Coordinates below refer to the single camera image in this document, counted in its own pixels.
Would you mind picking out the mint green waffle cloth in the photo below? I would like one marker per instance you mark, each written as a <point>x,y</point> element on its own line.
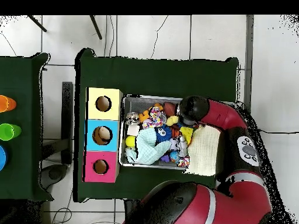
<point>149,149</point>

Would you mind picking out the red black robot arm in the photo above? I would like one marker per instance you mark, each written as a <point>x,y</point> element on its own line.
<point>222,114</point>

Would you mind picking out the shallow silver mesh bin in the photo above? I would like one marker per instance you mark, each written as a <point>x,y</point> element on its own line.
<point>135,106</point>

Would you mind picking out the wooden box with three holes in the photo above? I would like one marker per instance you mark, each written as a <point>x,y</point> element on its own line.
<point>114,144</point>

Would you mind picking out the colourful patterned cloth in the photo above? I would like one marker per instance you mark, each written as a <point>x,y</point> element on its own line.
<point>155,116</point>

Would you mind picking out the orange toy block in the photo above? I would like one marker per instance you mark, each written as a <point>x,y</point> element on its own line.
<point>143,116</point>

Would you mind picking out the blue spiky ball with eyes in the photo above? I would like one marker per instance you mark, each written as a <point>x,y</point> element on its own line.
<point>163,134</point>

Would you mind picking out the crushed metal can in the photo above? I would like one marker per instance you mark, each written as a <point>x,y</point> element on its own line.
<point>132,118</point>

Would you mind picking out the yellow plush duck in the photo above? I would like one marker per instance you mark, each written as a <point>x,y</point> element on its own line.
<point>172,120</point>

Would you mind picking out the brown toy football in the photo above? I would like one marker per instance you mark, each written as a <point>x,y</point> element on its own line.
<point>169,108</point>

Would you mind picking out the yellow ball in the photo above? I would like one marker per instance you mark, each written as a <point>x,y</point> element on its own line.
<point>130,141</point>

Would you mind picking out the yellow cheese wedge toy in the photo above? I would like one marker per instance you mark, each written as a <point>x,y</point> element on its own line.
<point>186,134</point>

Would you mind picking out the dark green table cloth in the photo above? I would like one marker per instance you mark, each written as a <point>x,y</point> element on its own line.
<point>23,163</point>
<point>151,77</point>

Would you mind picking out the cream waffle cloth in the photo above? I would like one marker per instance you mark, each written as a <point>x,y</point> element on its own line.
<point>203,151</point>

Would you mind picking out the grey round stand foot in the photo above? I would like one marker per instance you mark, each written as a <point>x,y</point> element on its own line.
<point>55,173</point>

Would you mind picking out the black tripod leg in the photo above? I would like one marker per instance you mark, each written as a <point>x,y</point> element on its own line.
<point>96,28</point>
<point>37,23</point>

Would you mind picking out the green plastic cup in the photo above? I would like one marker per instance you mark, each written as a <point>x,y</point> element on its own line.
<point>9,131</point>

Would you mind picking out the orange plastic cup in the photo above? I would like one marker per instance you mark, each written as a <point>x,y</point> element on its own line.
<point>7,103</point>

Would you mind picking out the blue plastic cup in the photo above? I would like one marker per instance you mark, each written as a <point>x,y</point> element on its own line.
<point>2,158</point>

